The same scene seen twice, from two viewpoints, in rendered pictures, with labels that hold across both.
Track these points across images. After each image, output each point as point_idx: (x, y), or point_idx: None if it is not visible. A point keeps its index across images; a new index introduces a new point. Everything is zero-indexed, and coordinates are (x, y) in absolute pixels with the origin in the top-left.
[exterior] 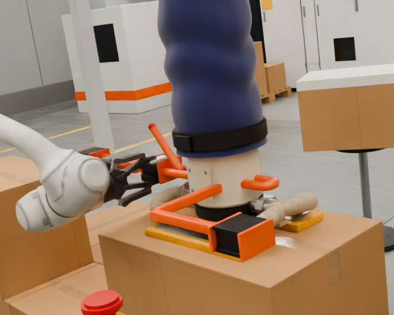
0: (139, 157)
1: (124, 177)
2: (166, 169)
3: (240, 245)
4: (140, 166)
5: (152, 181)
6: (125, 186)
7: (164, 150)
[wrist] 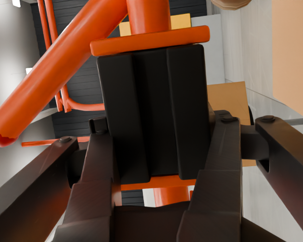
0: (59, 151)
1: (100, 208)
2: (129, 6)
3: None
4: (108, 147)
5: (197, 79)
6: (197, 209)
7: (61, 52)
